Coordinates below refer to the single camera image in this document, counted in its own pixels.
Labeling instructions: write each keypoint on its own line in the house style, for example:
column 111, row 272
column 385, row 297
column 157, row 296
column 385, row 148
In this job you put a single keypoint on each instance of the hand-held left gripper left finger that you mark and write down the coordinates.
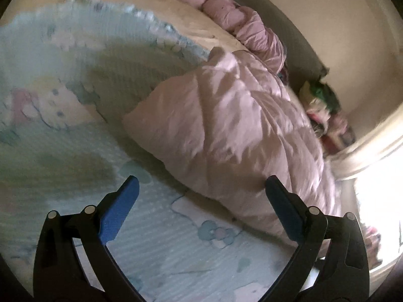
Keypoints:
column 119, row 209

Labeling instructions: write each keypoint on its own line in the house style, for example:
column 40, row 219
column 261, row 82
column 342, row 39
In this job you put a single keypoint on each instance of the crumpled pink puffer jacket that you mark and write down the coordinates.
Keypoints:
column 252, row 34

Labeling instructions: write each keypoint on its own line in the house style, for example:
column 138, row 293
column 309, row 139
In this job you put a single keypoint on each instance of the blue printed blanket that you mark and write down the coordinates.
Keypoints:
column 63, row 163

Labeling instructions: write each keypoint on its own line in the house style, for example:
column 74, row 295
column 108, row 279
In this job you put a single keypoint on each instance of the bright window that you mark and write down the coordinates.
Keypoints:
column 381, row 201

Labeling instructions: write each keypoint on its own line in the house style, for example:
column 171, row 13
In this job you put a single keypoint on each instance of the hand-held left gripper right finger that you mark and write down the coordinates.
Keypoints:
column 285, row 210

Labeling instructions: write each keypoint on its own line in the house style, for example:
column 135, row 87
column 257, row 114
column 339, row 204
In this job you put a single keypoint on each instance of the pink quilted comforter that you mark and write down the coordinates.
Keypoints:
column 220, row 125

